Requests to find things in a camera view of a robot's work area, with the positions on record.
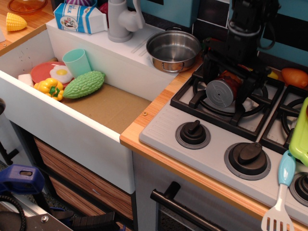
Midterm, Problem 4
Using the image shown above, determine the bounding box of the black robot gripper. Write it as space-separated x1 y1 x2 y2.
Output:
203 31 270 107

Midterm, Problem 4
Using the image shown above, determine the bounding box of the orange beans can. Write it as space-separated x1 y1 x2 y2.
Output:
205 71 243 108

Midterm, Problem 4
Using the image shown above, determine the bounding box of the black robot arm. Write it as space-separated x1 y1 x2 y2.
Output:
203 0 280 108

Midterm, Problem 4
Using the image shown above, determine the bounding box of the stainless steel pot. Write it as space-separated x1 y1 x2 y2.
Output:
146 30 202 73

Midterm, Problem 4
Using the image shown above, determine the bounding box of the grey toy stovetop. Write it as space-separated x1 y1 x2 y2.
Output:
139 56 308 220

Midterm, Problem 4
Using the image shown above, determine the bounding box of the black left burner grate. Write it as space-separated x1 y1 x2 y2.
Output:
170 66 284 141

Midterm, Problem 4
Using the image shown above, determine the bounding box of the black burner grate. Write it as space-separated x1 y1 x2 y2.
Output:
170 66 284 141
260 85 308 154

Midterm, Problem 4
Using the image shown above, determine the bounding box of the orange toy carrot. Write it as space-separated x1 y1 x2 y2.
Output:
281 68 308 89

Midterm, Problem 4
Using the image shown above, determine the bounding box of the left black stove knob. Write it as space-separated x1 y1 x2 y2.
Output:
175 120 211 150

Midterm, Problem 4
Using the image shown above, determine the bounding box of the black stove knob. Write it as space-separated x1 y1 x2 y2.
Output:
289 172 308 207
224 142 271 180
175 120 211 150

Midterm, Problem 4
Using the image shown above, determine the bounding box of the black right burner grate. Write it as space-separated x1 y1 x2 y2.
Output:
260 85 308 154

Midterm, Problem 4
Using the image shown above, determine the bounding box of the middle black stove knob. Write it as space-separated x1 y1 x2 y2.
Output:
224 142 271 180

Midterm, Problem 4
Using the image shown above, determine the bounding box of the lime green plastic tray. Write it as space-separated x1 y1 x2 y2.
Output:
289 98 308 166

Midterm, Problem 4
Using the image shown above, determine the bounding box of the grey toy faucet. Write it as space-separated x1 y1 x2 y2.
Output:
108 0 145 43

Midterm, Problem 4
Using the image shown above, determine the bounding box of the right black stove knob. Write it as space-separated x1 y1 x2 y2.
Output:
289 172 308 207

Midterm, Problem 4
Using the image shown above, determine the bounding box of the green toy bitter gourd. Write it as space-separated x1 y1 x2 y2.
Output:
63 71 105 99

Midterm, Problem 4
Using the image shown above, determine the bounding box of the dark red toy vegetable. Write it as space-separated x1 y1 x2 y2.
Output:
99 2 109 26

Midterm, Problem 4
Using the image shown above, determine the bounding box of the blue white toy spatula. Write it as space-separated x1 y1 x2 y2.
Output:
261 150 296 231

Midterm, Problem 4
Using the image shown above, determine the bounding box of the white toy sink basin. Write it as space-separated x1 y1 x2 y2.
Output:
0 20 175 194

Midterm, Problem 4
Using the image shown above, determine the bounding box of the mint green plastic cup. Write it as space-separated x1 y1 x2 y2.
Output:
62 49 92 78

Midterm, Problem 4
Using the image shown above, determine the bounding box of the purple toy vegetable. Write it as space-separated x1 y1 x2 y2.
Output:
64 0 97 7

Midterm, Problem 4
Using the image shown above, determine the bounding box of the toy fried egg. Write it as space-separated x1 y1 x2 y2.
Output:
49 65 73 84

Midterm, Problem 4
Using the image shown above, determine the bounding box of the blue white milk carton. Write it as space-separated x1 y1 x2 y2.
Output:
53 3 108 34

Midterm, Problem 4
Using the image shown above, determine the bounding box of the yellow toy bell pepper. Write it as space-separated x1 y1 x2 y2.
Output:
34 77 64 101

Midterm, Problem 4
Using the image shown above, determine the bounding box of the white toy block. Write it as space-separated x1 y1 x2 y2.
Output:
18 74 34 87

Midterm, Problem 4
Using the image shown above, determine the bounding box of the orange transparent bowl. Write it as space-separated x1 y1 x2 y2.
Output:
7 0 48 15

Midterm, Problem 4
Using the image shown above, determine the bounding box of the yellow toy corn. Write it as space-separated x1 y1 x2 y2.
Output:
6 13 27 32

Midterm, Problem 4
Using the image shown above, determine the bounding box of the blue plastic clamp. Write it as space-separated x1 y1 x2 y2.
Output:
0 164 45 195

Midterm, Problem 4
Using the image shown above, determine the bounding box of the black oven door handle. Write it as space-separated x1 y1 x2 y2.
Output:
150 181 225 231

